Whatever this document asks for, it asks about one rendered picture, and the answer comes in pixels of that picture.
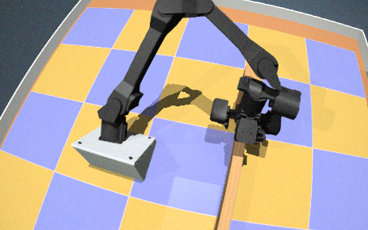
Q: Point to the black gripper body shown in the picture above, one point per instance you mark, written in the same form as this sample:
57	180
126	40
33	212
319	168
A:
220	113

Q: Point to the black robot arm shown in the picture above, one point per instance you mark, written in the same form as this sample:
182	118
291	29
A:
164	18

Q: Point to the wooden post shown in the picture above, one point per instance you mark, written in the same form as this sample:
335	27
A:
247	72

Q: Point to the wooden rail with metal hooks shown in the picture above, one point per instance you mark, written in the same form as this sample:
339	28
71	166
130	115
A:
231	186

